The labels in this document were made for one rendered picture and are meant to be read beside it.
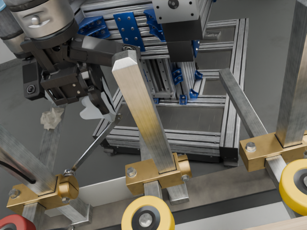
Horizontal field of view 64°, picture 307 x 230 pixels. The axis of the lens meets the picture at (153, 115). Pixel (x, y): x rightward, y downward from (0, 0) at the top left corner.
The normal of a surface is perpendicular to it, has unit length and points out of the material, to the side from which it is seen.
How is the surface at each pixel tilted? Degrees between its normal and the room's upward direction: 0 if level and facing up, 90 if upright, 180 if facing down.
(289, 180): 0
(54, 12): 90
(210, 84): 0
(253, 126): 0
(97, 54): 89
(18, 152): 90
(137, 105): 90
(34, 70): 29
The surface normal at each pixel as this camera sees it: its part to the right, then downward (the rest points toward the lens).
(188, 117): -0.25, -0.67
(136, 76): 0.11, 0.69
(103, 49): 0.28, -0.71
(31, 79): -0.18, -0.25
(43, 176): 0.96, -0.26
